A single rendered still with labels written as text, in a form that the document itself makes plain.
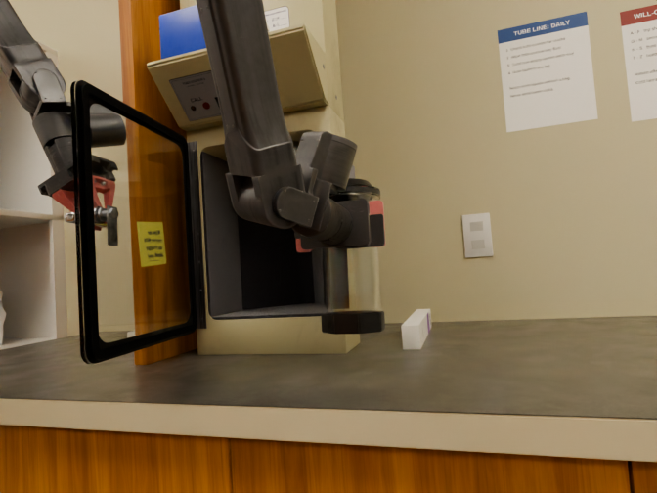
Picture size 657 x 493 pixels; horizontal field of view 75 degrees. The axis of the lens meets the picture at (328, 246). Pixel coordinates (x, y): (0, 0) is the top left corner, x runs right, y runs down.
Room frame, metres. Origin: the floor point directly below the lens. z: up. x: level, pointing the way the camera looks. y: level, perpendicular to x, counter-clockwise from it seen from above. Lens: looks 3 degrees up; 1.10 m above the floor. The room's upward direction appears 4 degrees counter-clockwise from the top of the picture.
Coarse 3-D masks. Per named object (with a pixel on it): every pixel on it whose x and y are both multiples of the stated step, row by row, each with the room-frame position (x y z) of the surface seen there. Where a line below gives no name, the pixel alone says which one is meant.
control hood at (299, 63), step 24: (288, 48) 0.72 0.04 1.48; (312, 48) 0.72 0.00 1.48; (168, 72) 0.79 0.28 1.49; (192, 72) 0.78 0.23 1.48; (288, 72) 0.75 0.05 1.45; (312, 72) 0.74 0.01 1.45; (168, 96) 0.82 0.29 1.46; (288, 96) 0.78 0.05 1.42; (312, 96) 0.77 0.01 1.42; (216, 120) 0.85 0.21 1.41
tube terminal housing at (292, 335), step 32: (192, 0) 0.89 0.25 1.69; (288, 0) 0.82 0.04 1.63; (320, 0) 0.80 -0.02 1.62; (320, 32) 0.80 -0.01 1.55; (288, 128) 0.83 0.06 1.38; (320, 128) 0.81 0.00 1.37; (224, 320) 0.88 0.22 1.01; (256, 320) 0.85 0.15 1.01; (288, 320) 0.83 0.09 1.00; (320, 320) 0.81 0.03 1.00; (224, 352) 0.88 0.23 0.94; (256, 352) 0.85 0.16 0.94; (288, 352) 0.83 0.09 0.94; (320, 352) 0.82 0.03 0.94
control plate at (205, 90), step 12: (204, 72) 0.77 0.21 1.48; (180, 84) 0.80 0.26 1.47; (192, 84) 0.79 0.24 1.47; (204, 84) 0.79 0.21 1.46; (180, 96) 0.82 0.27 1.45; (192, 96) 0.81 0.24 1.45; (204, 96) 0.81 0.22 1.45; (216, 96) 0.80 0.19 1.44; (216, 108) 0.82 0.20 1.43; (192, 120) 0.85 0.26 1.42
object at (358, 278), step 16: (352, 192) 0.65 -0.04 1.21; (368, 192) 0.66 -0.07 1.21; (336, 256) 0.66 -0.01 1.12; (352, 256) 0.65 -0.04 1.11; (368, 256) 0.66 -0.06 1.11; (336, 272) 0.66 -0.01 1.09; (352, 272) 0.65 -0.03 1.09; (368, 272) 0.66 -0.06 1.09; (336, 288) 0.66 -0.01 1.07; (352, 288) 0.65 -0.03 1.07; (368, 288) 0.65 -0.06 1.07; (336, 304) 0.65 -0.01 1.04; (352, 304) 0.65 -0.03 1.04; (368, 304) 0.65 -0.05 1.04
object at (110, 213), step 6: (102, 210) 0.62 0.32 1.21; (108, 210) 0.61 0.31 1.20; (114, 210) 0.62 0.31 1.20; (102, 216) 0.62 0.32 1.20; (108, 216) 0.61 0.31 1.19; (114, 216) 0.62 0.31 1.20; (108, 222) 0.61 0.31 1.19; (114, 222) 0.62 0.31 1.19; (108, 228) 0.61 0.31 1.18; (114, 228) 0.62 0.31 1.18; (108, 234) 0.61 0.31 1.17; (114, 234) 0.62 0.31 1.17; (108, 240) 0.61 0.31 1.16; (114, 240) 0.62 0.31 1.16
